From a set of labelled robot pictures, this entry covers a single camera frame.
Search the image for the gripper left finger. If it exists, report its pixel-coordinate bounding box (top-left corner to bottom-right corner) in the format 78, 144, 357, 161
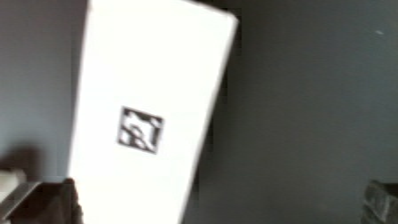
0, 178, 80, 224

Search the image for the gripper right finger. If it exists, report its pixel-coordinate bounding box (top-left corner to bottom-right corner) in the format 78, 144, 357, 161
361, 180, 398, 224

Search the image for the small white cabinet top box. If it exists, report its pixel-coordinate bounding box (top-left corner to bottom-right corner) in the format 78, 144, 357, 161
68, 0, 238, 224

